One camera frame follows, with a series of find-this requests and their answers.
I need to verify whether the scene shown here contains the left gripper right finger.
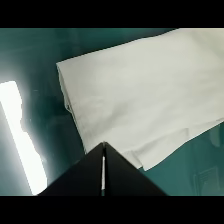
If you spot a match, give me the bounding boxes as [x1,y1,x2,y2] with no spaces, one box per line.
[102,141,168,197]

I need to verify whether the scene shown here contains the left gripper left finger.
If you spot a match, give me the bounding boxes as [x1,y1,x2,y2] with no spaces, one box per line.
[37,141,105,197]

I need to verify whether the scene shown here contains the white shirt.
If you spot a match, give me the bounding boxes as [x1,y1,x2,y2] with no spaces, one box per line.
[55,27,224,172]

